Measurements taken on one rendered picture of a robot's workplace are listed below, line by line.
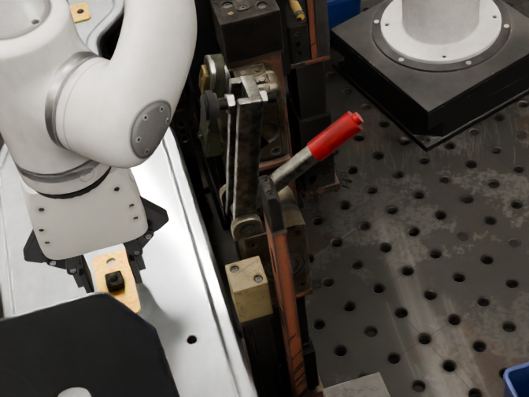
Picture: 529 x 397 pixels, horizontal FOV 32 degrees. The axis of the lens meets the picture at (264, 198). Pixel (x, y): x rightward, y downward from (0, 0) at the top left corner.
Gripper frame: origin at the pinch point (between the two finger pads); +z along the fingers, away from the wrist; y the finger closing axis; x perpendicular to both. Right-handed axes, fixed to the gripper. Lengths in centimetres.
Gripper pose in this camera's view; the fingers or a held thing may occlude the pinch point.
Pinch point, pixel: (109, 268)
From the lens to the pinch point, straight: 92.7
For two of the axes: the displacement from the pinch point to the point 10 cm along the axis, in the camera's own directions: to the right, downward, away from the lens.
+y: -9.6, 2.7, -1.0
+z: 1.0, 6.5, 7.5
